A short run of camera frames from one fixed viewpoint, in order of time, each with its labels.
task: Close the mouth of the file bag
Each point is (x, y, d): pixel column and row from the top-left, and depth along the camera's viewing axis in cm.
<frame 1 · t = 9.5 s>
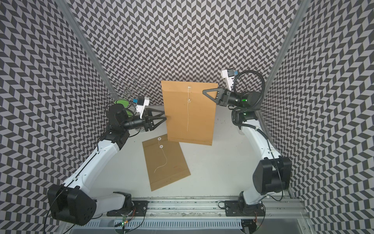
left hand: (164, 117, 67), fingers open
right hand: (203, 95, 59), fingers closed
brown file bag: (165, 161, 91), on the table
white bag string: (161, 146, 97), on the table

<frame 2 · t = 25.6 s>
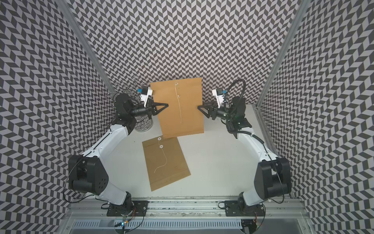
left hand: (167, 105, 71), fingers closed
right hand: (200, 108, 73), fingers open
the named things where they were.

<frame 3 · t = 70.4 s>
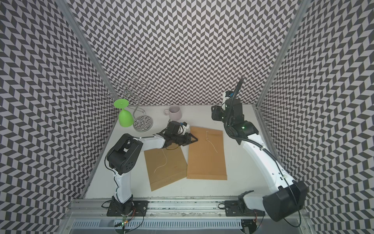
left hand: (195, 141, 92), fingers open
right hand: (214, 110, 75), fingers open
brown kraft file bag: (206, 156, 96), on the table
green plastic wine glass: (125, 119, 85), point 22 cm above the table
pale pink ribbed mug: (174, 112, 111), point 5 cm above the table
the other named things where they were.

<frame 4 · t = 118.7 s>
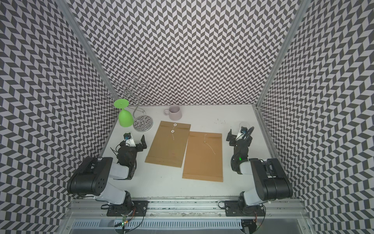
left hand: (136, 136, 91), fingers open
right hand: (238, 133, 90), fingers open
brown file bag: (169, 146, 98), on the table
white bag string: (173, 131, 104), on the table
the other named things where they were.

